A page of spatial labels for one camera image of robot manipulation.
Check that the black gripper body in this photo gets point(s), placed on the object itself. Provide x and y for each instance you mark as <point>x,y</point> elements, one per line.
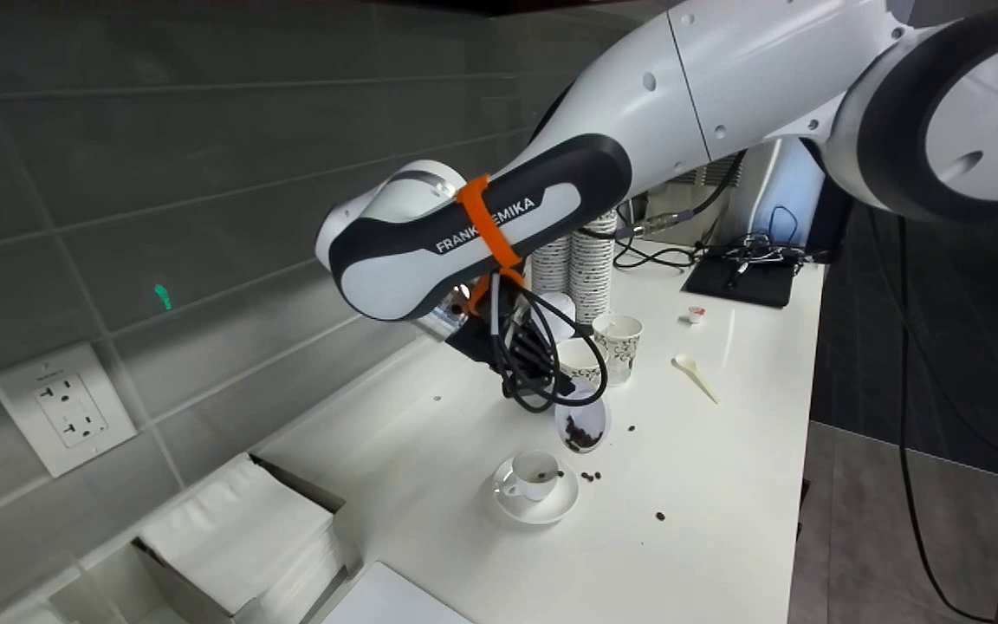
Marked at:
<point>484,342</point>

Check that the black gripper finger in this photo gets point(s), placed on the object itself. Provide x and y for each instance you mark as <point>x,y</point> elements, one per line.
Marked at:
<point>544,382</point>

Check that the dark coffee bean heap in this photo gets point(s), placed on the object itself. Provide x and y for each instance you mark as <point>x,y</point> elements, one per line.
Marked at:
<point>582,433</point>

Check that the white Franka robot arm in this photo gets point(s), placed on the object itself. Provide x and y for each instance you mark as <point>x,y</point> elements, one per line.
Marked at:
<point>693,106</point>

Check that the patterned paper cup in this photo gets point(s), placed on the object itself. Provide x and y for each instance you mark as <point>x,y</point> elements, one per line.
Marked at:
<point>622,345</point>
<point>577,359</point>

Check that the white tea cup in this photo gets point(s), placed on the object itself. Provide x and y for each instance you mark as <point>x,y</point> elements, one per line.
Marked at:
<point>536,475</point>

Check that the tall sleeved paper cup stack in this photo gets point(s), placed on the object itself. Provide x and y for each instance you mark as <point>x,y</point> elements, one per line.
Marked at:
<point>550,265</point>

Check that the cream plastic spoon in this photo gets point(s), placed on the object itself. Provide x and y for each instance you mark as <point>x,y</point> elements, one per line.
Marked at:
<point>693,373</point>

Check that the black device on counter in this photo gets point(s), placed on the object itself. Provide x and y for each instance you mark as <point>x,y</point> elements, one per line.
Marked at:
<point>754,282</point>

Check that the white flat tray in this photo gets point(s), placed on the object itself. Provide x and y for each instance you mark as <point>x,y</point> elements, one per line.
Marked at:
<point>390,597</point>

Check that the white napkin dispenser box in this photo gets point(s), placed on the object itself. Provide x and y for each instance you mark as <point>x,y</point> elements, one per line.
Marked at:
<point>232,539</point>

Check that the white wall outlet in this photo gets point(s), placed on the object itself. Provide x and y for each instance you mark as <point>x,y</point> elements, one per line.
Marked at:
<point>59,409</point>

